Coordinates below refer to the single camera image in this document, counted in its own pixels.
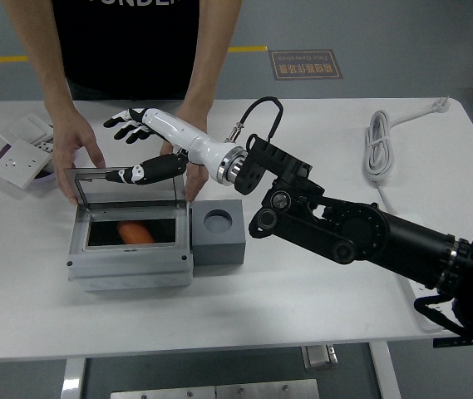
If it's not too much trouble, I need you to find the person's left hand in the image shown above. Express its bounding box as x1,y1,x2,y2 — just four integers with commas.
160,106,211,204

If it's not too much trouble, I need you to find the person's right hand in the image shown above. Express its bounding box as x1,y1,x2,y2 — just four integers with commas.
50,106,107,205

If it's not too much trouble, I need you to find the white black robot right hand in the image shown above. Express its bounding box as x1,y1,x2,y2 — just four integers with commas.
102,106,237,186

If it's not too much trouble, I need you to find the orange cylinder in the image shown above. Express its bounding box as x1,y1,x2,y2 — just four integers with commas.
116,221,156,246

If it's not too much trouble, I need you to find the grey box with clear lid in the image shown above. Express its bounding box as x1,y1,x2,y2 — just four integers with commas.
63,166,196,293

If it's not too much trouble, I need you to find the grey cube with round hole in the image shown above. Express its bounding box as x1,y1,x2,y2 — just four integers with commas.
190,199,248,267

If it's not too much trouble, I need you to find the grey under-table control box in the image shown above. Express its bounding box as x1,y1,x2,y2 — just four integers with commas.
300,343,339,372

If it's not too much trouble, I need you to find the white multi-hole socket plate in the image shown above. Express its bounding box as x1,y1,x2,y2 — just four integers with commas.
32,139,57,172

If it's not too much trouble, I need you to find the white five-hole socket plate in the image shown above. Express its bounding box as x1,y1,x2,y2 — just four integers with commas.
0,139,54,190

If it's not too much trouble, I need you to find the purple tray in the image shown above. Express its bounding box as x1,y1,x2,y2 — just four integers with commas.
0,124,84,185

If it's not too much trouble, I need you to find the person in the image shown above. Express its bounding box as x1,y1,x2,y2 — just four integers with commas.
1,0,244,102

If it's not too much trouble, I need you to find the white table leg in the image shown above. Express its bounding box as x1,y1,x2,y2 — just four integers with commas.
60,357,88,399
367,340,397,399

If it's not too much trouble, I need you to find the white power strip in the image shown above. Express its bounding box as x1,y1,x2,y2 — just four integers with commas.
397,272,450,334

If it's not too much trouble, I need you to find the black table control panel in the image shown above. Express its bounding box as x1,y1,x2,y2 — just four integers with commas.
432,337,473,348

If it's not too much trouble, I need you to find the white blank switch plate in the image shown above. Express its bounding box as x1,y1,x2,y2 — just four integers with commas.
0,112,55,145

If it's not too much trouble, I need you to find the white power cord with plug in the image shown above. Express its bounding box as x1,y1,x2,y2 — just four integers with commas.
360,96,454,211

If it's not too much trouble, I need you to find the grey metal base plate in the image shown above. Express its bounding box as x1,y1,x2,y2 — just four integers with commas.
110,378,321,399

